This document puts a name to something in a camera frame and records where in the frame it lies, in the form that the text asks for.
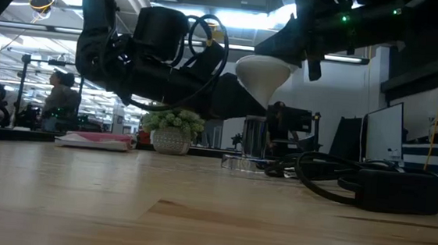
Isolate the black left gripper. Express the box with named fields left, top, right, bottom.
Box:
left=71, top=28, right=273, bottom=125

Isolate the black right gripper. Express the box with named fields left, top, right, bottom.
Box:
left=251, top=0, right=358, bottom=86

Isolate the white reflector lightbulb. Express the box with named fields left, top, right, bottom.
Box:
left=231, top=53, right=300, bottom=112

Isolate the black lamp power cord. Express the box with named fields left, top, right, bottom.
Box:
left=262, top=147, right=438, bottom=218

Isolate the artificial succulent in woven pot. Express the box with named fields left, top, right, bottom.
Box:
left=137, top=106, right=207, bottom=158

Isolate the black folding panel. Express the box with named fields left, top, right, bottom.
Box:
left=327, top=114, right=365, bottom=162

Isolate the white whiteboard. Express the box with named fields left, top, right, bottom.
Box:
left=358, top=98, right=408, bottom=165

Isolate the pink and white packet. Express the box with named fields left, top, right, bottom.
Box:
left=53, top=128, right=138, bottom=154

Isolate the navy white striped cloth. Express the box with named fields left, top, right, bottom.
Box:
left=400, top=140, right=438, bottom=175

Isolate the black ceiling-mounted device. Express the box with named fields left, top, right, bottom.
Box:
left=27, top=0, right=56, bottom=23

